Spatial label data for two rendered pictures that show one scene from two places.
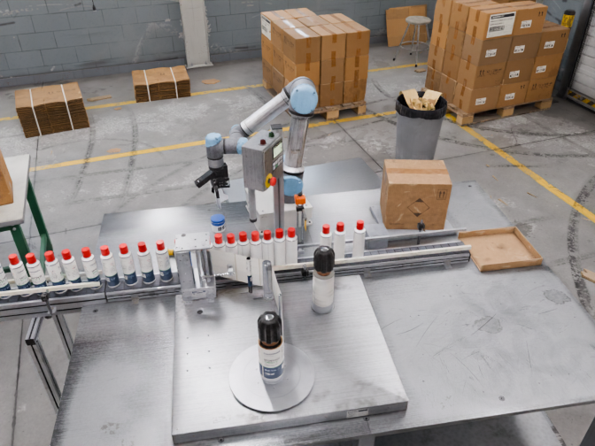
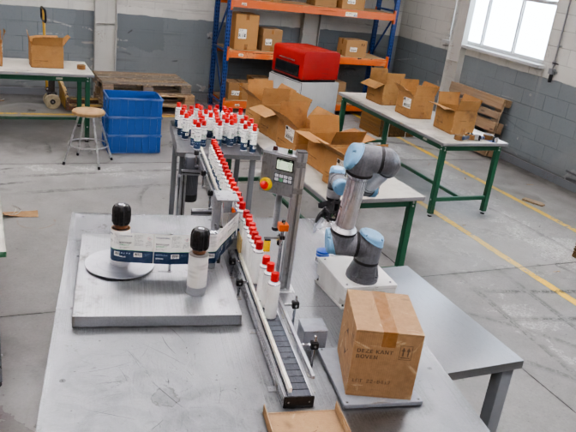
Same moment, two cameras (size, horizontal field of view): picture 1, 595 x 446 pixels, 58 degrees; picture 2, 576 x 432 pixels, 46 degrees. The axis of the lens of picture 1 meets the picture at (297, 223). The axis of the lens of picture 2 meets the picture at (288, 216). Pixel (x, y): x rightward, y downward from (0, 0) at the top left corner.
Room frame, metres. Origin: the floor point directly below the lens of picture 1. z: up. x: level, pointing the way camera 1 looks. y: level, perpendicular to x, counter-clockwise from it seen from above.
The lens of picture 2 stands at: (1.66, -2.71, 2.28)
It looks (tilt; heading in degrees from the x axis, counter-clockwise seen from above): 21 degrees down; 83
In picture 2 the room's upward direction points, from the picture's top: 7 degrees clockwise
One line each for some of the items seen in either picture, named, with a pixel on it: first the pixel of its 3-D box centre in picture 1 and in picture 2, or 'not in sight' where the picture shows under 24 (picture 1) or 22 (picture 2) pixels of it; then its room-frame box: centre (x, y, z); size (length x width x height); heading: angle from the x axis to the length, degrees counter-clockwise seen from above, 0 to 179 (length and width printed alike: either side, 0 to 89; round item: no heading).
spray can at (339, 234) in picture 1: (339, 242); (268, 285); (1.91, -0.19, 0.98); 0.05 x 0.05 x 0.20
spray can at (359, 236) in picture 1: (359, 240); (273, 295); (1.92, -0.28, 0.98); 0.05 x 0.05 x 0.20
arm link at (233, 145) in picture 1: (235, 144); (343, 185); (2.25, 0.28, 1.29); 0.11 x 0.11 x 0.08; 2
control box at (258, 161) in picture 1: (263, 160); (281, 171); (1.94, 0.14, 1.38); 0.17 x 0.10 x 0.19; 154
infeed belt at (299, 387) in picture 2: (294, 268); (255, 287); (1.87, 0.02, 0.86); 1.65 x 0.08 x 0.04; 99
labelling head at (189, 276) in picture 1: (196, 265); (225, 219); (1.71, 0.42, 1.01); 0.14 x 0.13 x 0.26; 99
